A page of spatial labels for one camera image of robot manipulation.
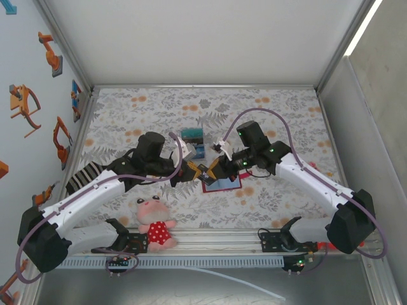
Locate thin white tube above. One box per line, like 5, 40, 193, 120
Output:
186, 266, 287, 301

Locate small green circuit board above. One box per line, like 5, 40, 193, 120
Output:
107, 256, 132, 267

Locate orange claw gripper wall sticker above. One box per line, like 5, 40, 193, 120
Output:
8, 83, 43, 139

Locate wide aluminium base rail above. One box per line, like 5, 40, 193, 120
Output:
30, 227, 387, 257

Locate blue orange gantry wall sticker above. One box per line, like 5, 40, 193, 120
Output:
70, 79, 84, 124

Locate dark teal card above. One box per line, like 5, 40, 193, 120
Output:
181, 128, 204, 144

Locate black white striped sock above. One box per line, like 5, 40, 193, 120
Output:
65, 161, 106, 195

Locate pink plush polka-dot dress toy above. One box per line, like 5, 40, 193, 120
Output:
135, 194, 178, 254

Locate aluminium frame upright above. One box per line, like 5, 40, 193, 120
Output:
314, 0, 379, 96
33, 0, 96, 96

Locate aluminium frame rail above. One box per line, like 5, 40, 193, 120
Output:
91, 83, 320, 90
50, 90, 99, 231
316, 90, 382, 233

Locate red and blue book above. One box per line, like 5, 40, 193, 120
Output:
202, 171, 254, 194

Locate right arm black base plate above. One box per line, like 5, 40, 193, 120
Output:
259, 230, 319, 254

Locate floral table mat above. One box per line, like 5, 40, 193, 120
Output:
62, 87, 350, 230

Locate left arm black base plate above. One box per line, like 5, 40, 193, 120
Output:
91, 233, 149, 254

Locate aluminium frame leg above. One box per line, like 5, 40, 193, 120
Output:
17, 269, 45, 305
362, 254, 402, 305

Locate white slotted cable duct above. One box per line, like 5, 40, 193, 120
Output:
60, 256, 285, 269

